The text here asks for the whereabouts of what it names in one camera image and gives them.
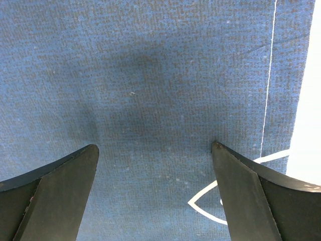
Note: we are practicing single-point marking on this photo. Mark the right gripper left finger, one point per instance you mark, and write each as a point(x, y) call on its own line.
point(48, 203)

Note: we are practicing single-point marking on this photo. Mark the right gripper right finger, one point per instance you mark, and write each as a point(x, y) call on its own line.
point(263, 204)

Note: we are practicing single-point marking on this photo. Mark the navy blue cloth placemat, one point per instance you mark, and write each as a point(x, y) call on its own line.
point(153, 84)

